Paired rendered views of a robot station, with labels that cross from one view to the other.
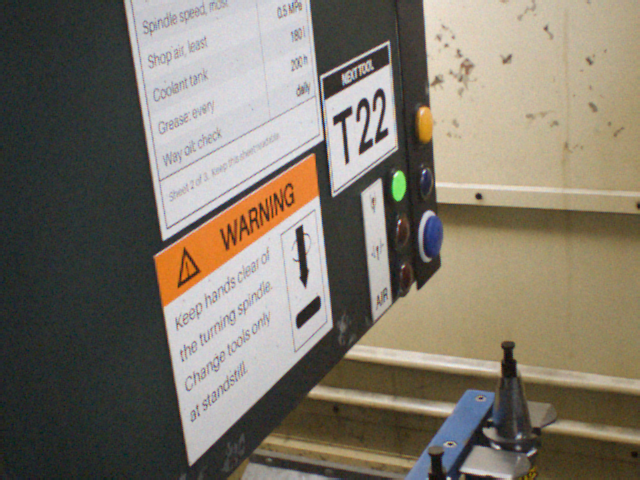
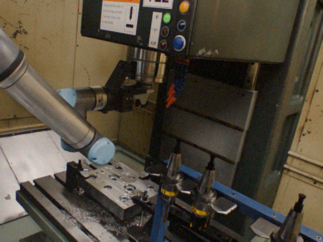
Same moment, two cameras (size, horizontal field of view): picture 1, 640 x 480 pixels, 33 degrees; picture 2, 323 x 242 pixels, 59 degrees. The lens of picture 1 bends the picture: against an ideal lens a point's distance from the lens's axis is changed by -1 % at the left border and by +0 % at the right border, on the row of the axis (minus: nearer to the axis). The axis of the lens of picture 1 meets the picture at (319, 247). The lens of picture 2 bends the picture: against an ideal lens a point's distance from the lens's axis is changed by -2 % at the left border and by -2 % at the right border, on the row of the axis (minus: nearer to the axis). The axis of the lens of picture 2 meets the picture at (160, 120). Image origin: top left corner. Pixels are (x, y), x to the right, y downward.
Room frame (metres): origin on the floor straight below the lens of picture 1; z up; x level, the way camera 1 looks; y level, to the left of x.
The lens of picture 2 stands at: (0.83, -0.77, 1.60)
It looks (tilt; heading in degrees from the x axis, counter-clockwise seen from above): 17 degrees down; 101
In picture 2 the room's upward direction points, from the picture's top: 9 degrees clockwise
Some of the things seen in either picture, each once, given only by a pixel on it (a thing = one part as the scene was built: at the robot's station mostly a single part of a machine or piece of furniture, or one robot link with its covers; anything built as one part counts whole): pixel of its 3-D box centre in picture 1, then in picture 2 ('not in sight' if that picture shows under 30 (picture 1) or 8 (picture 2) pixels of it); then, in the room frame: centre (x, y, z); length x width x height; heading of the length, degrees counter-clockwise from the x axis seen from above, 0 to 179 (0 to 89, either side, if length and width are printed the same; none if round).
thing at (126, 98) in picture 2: not in sight; (115, 98); (0.48, 0.13, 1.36); 0.12 x 0.08 x 0.09; 62
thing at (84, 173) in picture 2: not in sight; (77, 174); (0.31, 0.24, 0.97); 0.13 x 0.03 x 0.15; 152
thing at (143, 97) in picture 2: not in sight; (144, 96); (0.56, 0.21, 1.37); 0.09 x 0.03 x 0.06; 49
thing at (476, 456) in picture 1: (496, 464); (263, 228); (0.98, -0.16, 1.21); 0.07 x 0.05 x 0.01; 62
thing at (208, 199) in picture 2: not in sight; (204, 195); (0.84, -0.08, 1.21); 0.06 x 0.06 x 0.03
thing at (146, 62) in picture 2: not in sight; (146, 61); (0.54, 0.25, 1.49); 0.16 x 0.16 x 0.12
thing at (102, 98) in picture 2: not in sight; (96, 98); (0.45, 0.06, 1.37); 0.08 x 0.05 x 0.08; 152
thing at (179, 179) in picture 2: not in sight; (172, 178); (0.74, -0.03, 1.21); 0.06 x 0.06 x 0.03
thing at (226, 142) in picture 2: not in sight; (200, 129); (0.76, 0.64, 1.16); 0.48 x 0.05 x 0.51; 152
